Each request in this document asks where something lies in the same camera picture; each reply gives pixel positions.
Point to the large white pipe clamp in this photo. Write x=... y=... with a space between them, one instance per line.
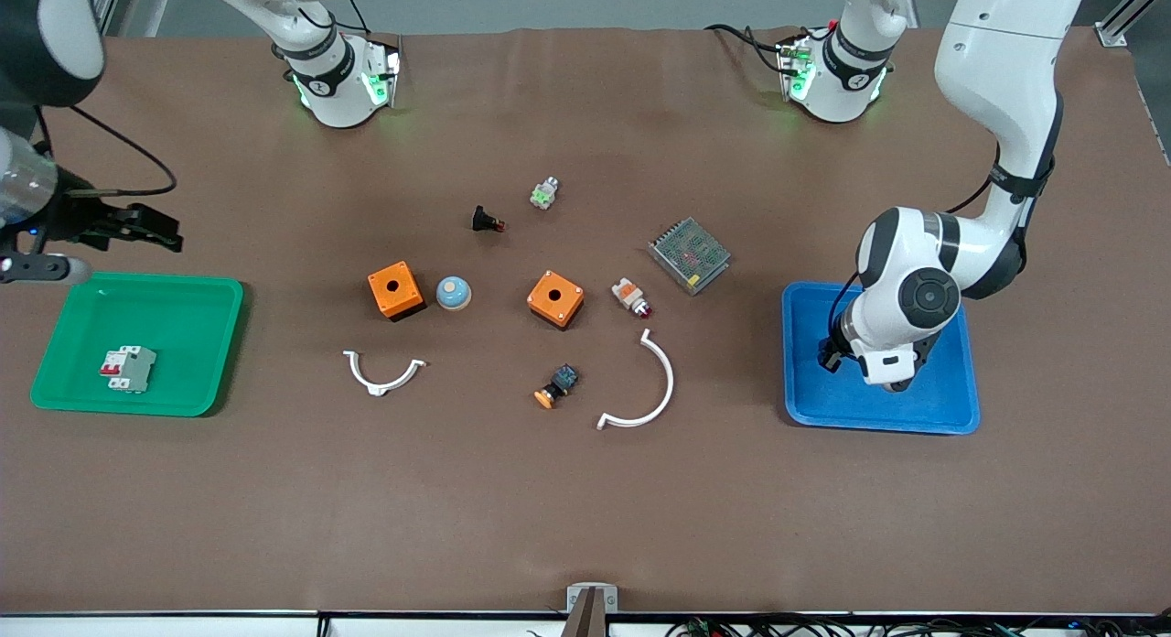
x=666 y=381

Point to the white green push button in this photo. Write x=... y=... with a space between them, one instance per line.
x=545 y=193

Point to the orange white red indicator button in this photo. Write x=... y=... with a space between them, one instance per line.
x=629 y=296

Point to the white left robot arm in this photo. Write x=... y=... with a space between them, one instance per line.
x=1006 y=51

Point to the white red circuit breaker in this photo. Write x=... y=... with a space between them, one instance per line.
x=133 y=367

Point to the metal mesh power supply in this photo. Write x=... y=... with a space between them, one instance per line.
x=689 y=254

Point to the orange button box with hole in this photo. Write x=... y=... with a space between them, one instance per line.
x=407 y=294
x=563 y=303

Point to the small white pipe clamp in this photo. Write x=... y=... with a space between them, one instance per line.
x=375 y=385

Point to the aluminium frame profile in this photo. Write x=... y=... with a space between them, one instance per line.
x=1121 y=24
x=110 y=1

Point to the blue plastic tray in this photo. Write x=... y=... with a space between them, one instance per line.
x=951 y=399

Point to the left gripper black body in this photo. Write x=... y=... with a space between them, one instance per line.
x=831 y=354

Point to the green plastic tray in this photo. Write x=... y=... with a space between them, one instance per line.
x=183 y=344

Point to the yellow mushroom push button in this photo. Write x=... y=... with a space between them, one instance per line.
x=554 y=387

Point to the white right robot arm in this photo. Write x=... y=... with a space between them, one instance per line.
x=338 y=79

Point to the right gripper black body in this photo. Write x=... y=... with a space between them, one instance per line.
x=75 y=219

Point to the blue grey dome buzzer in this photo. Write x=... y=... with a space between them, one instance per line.
x=454 y=294

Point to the grey metal camera bracket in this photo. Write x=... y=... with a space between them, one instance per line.
x=590 y=600

